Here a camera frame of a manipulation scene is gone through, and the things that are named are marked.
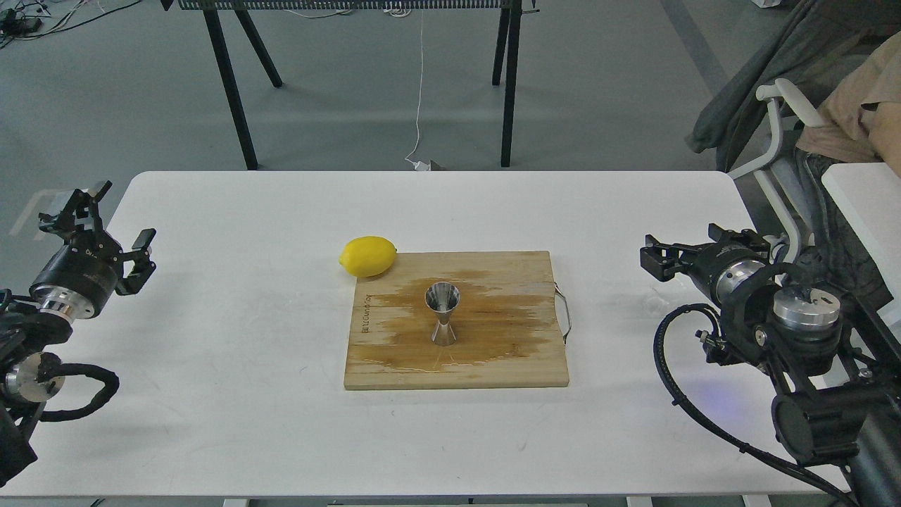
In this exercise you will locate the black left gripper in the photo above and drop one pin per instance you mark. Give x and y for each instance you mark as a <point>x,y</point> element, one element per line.
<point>81,277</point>

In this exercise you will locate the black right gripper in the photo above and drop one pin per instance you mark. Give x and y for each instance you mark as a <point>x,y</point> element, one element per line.
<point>716,268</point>

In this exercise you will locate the steel jigger measuring cup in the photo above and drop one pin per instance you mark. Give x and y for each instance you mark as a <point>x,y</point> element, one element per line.
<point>442,298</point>

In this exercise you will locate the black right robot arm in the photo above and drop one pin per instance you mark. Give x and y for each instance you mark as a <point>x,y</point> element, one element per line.
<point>832,361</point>

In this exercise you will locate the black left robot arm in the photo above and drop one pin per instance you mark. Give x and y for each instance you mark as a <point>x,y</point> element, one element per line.
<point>31,375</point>

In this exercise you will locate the white office chair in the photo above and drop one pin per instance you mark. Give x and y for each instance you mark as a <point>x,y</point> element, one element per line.
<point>836,254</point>

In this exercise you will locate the wooden cutting board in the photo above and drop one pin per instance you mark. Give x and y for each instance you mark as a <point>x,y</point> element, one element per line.
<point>506,324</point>

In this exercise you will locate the grey jacket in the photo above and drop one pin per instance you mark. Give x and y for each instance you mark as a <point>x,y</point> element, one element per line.
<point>817,46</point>

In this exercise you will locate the yellow lemon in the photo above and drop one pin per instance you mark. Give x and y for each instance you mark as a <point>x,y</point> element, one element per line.
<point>367,256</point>

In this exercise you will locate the black metal frame table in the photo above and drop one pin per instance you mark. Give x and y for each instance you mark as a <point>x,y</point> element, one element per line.
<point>360,61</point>

